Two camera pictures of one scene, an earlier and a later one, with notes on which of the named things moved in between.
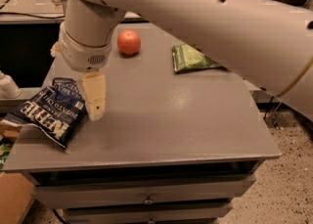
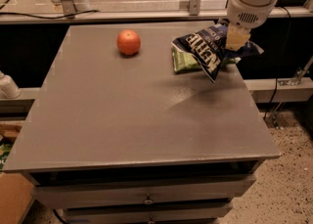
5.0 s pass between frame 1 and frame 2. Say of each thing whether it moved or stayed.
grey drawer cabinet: stayed
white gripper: moved
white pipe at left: stayed
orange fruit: stayed
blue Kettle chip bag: moved
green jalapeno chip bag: stayed
